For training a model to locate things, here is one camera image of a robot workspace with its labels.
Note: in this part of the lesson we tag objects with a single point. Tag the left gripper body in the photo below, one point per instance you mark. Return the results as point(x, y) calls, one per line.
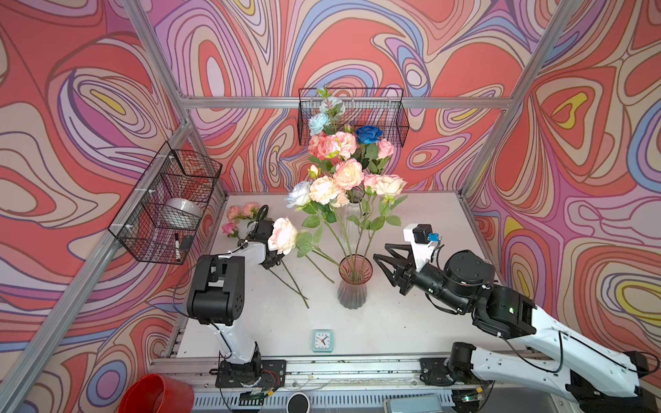
point(275, 257)

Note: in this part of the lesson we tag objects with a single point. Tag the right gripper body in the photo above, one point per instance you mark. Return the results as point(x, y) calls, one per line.
point(432, 280)

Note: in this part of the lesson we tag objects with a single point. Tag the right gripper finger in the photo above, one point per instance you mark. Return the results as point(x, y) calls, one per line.
point(394, 271)
point(402, 252)

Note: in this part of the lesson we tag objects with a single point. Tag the pale pink rose stem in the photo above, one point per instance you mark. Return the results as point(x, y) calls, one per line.
point(286, 239)

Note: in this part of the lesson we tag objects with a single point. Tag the magenta rose stem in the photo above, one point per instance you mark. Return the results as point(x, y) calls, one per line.
point(239, 233)

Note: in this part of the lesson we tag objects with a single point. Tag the pink glass vase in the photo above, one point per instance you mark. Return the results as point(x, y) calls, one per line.
point(355, 272)

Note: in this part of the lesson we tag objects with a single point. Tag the cream peony flower stem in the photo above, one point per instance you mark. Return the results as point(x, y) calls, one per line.
point(327, 206)

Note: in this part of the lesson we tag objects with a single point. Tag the cream white rose stem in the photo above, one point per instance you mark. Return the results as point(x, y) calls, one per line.
point(389, 196)

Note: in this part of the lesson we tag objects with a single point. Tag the small pink rose stem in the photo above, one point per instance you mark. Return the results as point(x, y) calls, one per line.
point(372, 218)

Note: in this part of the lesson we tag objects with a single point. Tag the red pink rose stem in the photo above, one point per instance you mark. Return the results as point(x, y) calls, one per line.
point(314, 144)

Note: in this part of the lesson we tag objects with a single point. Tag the pink peony flower stem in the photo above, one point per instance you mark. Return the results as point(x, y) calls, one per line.
point(349, 174)

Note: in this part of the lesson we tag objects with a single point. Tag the large peach rose stem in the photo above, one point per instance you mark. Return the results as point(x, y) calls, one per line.
point(339, 145)

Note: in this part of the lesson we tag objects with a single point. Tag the blue rose stem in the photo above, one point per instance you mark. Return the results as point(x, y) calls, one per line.
point(367, 139)

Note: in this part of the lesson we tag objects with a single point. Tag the pale blue flower stem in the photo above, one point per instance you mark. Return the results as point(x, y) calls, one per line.
point(325, 116)

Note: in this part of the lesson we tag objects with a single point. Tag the pink double peony stem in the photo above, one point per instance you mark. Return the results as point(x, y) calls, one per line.
point(247, 212)

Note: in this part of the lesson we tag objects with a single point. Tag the white ribbed vase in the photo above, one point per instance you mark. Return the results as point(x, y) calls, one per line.
point(352, 216)

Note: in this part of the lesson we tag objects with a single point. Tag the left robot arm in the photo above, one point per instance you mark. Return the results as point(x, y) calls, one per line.
point(216, 298)

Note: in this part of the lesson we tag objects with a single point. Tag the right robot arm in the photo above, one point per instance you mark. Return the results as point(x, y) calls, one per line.
point(544, 354)

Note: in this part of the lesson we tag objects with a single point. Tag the white bowl in basket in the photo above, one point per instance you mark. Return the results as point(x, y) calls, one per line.
point(180, 213)

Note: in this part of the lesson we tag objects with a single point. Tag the black marker in basket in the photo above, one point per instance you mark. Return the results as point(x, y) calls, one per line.
point(177, 250)

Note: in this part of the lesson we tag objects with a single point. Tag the small teal clock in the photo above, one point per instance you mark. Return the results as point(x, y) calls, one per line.
point(323, 341)

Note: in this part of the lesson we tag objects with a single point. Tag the grey box at bottom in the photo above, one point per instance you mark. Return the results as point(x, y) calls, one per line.
point(417, 404)

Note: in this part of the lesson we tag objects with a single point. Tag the black white round cup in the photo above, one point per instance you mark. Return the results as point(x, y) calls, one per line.
point(298, 403)

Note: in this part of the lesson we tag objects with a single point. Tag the red bucket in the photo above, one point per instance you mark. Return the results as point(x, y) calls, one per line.
point(158, 393)

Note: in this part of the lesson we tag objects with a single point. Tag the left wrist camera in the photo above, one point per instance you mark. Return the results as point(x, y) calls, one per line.
point(263, 231)

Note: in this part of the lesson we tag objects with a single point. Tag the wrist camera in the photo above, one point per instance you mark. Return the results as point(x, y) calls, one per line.
point(263, 231)
point(424, 243)

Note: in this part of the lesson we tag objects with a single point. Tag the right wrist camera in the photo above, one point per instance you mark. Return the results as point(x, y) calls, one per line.
point(424, 243)

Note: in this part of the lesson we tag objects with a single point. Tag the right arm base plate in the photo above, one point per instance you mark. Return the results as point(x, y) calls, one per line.
point(441, 372)

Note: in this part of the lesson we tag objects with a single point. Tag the black wire basket left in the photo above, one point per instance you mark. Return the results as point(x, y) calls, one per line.
point(174, 173)

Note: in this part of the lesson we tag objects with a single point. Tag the black wire basket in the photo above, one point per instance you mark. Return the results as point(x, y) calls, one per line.
point(379, 107)
point(174, 173)

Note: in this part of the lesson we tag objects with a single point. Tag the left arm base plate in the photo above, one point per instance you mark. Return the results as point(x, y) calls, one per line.
point(266, 375)

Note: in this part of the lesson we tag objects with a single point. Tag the black wire basket back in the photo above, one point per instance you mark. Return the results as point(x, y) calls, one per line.
point(379, 107)

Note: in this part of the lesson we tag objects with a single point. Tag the aluminium mounting rail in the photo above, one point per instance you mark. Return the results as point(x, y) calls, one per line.
point(364, 372)

